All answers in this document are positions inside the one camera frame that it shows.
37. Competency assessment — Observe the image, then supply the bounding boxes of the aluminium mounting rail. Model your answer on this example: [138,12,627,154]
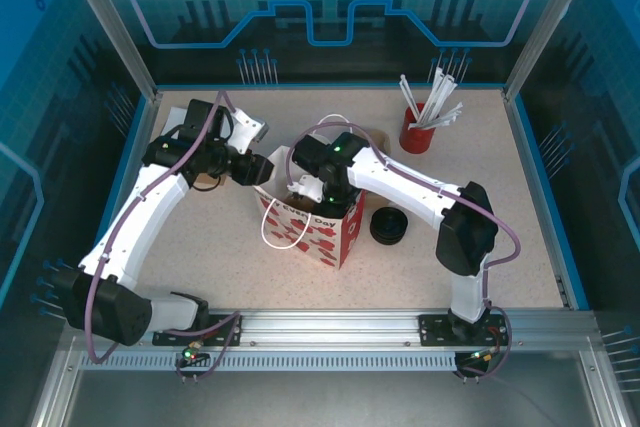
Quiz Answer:
[64,309,599,348]

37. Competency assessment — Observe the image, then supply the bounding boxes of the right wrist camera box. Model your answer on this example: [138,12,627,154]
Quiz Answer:
[287,174,325,204]

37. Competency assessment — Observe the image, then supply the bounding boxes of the steel shelf panel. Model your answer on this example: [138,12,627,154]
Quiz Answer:
[29,341,626,427]

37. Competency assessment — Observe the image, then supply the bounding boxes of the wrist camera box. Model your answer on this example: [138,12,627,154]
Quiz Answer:
[287,174,325,204]
[230,106,270,154]

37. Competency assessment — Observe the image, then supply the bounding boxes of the red white paper gift bag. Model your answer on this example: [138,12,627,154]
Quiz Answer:
[252,114,370,271]

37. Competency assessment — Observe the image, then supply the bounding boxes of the slotted grey cable duct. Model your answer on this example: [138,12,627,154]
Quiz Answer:
[79,352,459,373]

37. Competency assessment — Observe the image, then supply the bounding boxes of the red straw holder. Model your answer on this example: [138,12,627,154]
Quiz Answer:
[398,102,437,154]

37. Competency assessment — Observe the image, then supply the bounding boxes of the stack of black lids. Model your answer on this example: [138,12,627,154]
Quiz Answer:
[369,206,410,247]

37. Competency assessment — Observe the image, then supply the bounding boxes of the stack of pulp cup carriers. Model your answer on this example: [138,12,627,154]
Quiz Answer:
[349,127,392,156]

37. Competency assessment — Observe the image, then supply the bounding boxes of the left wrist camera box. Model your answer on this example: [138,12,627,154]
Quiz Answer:
[230,106,270,154]

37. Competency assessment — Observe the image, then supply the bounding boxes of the aluminium frame post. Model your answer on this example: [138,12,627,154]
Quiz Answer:
[57,0,162,101]
[502,0,596,101]

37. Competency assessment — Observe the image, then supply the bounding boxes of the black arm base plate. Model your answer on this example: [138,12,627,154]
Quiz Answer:
[417,314,511,347]
[152,314,245,347]

